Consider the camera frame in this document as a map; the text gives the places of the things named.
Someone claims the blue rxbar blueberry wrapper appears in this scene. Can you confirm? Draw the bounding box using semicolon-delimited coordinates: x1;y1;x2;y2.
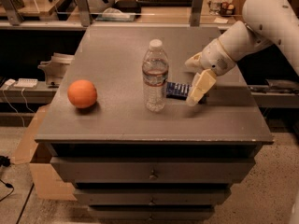
166;82;192;100

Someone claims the small background water bottle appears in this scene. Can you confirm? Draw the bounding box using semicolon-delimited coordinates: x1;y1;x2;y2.
209;0;222;15

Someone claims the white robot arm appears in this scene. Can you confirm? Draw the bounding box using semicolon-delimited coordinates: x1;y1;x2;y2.
186;0;299;224

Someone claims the grey moulded part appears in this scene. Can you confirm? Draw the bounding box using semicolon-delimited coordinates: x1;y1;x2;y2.
37;53;74;86

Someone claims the orange fruit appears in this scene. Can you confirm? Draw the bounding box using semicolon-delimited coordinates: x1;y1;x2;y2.
67;79;97;108

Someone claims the black pouch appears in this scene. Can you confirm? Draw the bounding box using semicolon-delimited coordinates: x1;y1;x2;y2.
113;0;141;16

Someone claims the black floor cable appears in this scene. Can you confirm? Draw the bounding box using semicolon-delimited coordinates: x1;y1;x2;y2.
0;155;15;203

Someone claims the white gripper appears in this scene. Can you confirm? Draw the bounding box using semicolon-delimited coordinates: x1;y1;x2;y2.
185;39;235;106

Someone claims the clear plastic water bottle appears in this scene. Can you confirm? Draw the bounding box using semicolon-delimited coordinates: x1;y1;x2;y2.
142;39;169;112

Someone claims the black keyboard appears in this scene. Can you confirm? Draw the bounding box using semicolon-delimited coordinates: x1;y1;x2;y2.
137;0;192;7

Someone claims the grey drawer cabinet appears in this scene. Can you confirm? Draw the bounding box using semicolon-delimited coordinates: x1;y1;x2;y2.
36;26;272;220

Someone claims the cardboard box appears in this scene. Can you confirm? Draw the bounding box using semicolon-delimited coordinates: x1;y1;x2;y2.
12;105;76;201

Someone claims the white power strip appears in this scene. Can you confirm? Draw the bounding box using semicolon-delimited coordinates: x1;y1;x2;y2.
14;78;38;89

